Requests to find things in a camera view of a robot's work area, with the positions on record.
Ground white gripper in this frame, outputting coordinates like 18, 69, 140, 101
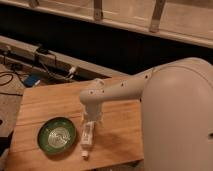
81, 103, 103, 127

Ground white plastic bottle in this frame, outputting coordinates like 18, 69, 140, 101
80, 122, 95, 159

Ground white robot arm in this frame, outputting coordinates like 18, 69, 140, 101
80, 57, 213, 171

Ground green ceramic bowl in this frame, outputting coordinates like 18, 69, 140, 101
37, 117, 77, 155

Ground wooden table board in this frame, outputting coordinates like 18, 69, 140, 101
5, 82, 143, 171

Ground blue box on floor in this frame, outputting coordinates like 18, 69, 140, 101
24, 74, 40, 87

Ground black cables on floor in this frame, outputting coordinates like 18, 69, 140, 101
0, 44, 78, 98

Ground wooden shelf rail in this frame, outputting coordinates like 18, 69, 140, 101
0, 0, 213, 49

